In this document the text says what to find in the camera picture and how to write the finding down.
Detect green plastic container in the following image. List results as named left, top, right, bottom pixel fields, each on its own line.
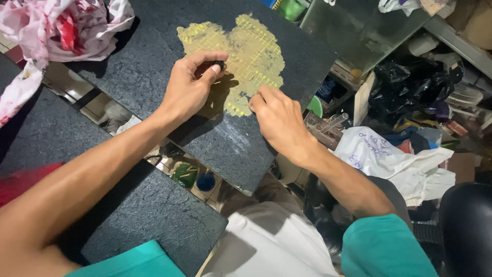
left=276, top=0, right=309, bottom=22

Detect pink floral cloth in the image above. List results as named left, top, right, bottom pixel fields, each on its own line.
left=0, top=0, right=135, bottom=128

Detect black chair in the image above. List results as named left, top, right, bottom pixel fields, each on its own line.
left=438, top=182, right=492, bottom=277

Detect black plastic bag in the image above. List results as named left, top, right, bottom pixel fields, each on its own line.
left=368, top=58, right=455, bottom=121

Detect small white bag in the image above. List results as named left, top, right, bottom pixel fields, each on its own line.
left=97, top=100, right=134, bottom=134

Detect green round lid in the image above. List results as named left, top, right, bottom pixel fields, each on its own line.
left=307, top=95, right=324, bottom=118

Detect rusty metal tool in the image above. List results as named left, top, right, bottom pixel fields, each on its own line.
left=303, top=112, right=350, bottom=151

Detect teal shirt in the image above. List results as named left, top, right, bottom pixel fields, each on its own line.
left=65, top=213, right=439, bottom=277

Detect grey glass panel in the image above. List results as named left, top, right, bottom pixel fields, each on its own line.
left=299, top=0, right=432, bottom=76

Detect red cloth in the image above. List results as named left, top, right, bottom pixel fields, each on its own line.
left=0, top=162, right=64, bottom=208

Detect white plastic bag with writing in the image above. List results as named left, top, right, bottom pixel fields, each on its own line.
left=331, top=126, right=457, bottom=207

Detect white shorts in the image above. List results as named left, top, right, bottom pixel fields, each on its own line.
left=201, top=201, right=340, bottom=277

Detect dark textured board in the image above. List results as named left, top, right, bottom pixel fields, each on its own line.
left=0, top=53, right=229, bottom=277

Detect person's right hand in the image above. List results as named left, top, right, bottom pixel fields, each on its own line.
left=249, top=85, right=318, bottom=162

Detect grey metal shelf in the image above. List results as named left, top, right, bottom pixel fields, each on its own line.
left=422, top=15, right=492, bottom=79

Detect green plastic object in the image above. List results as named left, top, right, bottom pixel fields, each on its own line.
left=171, top=163, right=200, bottom=189

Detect blue round object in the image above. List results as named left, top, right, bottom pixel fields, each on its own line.
left=196, top=172, right=216, bottom=192

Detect white fan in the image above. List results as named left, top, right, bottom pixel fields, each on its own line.
left=445, top=84, right=485, bottom=109

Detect person's left hand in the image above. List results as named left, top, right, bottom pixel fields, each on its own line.
left=159, top=50, right=230, bottom=126

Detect worn dark cutting mat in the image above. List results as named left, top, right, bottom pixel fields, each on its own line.
left=65, top=0, right=339, bottom=197

